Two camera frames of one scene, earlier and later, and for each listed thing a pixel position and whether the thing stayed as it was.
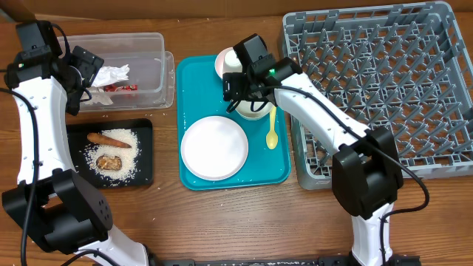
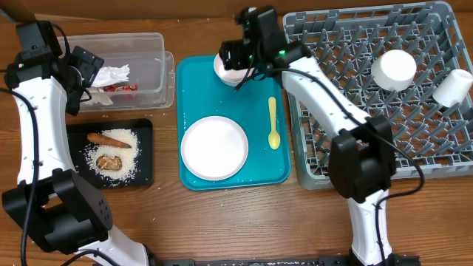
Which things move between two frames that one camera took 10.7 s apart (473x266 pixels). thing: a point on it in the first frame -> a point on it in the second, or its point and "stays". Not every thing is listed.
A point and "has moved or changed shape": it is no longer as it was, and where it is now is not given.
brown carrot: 99,138 stays
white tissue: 106,75 stays
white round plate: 214,148 stays
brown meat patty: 109,162 stays
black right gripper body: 239,89 -> 241,60
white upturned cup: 231,63 has moved or changed shape
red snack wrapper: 114,88 stays
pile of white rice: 130,157 stays
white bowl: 244,108 -> 394,70
